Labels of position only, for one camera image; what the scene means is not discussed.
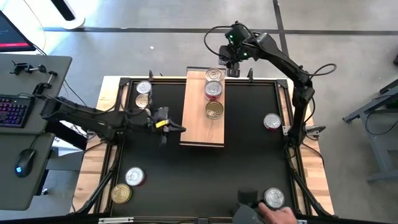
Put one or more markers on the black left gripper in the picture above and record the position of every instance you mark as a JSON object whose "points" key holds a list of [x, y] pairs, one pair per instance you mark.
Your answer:
{"points": [[155, 127]]}

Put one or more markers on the white rounded device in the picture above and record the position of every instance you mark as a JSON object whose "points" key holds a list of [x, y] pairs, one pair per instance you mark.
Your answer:
{"points": [[34, 14]]}

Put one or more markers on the black desk leg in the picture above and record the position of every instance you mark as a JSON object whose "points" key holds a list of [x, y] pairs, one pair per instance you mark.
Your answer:
{"points": [[66, 138]]}

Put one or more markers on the black metal table frame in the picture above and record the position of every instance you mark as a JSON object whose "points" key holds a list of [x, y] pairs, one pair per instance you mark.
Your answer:
{"points": [[168, 80]]}

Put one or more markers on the backlit black keyboard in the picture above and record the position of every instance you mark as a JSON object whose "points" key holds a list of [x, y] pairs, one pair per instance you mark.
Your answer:
{"points": [[15, 112]]}

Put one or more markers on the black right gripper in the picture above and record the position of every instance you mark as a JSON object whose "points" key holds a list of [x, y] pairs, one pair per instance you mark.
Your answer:
{"points": [[230, 55]]}

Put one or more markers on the white box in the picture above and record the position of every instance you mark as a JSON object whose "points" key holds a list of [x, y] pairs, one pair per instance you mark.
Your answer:
{"points": [[66, 152]]}

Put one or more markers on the grey metal stand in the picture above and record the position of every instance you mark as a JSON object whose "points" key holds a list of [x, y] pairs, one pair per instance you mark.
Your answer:
{"points": [[381, 149]]}

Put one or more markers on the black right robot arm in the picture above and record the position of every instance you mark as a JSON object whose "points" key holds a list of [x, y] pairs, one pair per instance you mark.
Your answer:
{"points": [[280, 59]]}

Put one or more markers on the black table mat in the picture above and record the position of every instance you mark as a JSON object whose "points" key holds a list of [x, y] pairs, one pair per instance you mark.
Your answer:
{"points": [[202, 180]]}

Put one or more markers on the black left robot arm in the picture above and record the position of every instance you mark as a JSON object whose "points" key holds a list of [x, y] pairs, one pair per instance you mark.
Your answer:
{"points": [[93, 119]]}

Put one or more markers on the small black bracket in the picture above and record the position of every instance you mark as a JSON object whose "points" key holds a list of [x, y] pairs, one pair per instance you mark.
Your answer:
{"points": [[250, 75], [151, 76]]}

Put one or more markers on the dark grey object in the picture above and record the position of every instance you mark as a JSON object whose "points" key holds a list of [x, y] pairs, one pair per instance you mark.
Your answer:
{"points": [[247, 197]]}

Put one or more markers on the black computer mouse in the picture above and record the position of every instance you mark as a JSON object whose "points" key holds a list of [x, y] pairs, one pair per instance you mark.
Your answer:
{"points": [[25, 161]]}

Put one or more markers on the grey desk panel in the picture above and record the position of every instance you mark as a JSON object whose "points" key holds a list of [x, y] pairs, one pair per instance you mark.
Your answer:
{"points": [[18, 196], [9, 84]]}

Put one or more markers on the red can silver lid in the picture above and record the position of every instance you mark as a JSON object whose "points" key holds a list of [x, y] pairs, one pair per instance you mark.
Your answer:
{"points": [[272, 121], [213, 89], [134, 176]]}

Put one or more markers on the black desk clamp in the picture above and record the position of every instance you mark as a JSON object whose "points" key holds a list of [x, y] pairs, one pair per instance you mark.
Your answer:
{"points": [[19, 67], [38, 88]]}

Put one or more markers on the black monitor red stripe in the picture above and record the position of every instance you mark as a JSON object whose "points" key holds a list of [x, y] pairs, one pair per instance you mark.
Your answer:
{"points": [[12, 31]]}

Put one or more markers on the person's hand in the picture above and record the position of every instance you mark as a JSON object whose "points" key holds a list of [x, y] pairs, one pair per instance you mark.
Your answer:
{"points": [[276, 216]]}

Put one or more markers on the silver metal bracket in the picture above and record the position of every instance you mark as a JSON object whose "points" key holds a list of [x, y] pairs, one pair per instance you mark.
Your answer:
{"points": [[115, 220], [303, 221]]}

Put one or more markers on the black floor object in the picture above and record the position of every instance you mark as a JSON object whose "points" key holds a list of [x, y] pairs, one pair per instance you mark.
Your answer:
{"points": [[396, 59]]}

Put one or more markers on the wooden board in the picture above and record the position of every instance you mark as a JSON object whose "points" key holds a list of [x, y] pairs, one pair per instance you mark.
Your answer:
{"points": [[196, 124]]}

